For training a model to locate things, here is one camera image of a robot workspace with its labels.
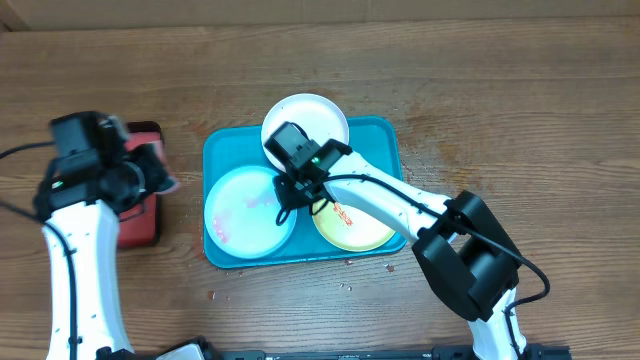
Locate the light blue plate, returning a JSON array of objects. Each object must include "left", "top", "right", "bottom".
[{"left": 204, "top": 165, "right": 297, "bottom": 260}]

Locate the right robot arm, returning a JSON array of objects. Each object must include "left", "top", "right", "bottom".
[{"left": 265, "top": 140, "right": 572, "bottom": 359}]

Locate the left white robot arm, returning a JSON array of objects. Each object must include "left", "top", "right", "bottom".
[{"left": 42, "top": 200, "right": 133, "bottom": 360}]

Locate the red tray with dark rim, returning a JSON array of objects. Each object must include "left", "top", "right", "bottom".
[{"left": 117, "top": 121, "right": 164, "bottom": 249}]

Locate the teal plastic tray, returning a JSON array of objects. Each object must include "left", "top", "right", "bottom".
[{"left": 202, "top": 115, "right": 406, "bottom": 269}]

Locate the yellow-green plate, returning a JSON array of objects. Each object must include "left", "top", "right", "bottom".
[{"left": 311, "top": 200, "right": 395, "bottom": 252}]

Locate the white plate with red smear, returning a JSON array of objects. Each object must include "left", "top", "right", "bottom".
[{"left": 261, "top": 93, "right": 349, "bottom": 172}]

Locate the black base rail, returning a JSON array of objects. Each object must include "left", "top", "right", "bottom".
[{"left": 154, "top": 337, "right": 572, "bottom": 360}]

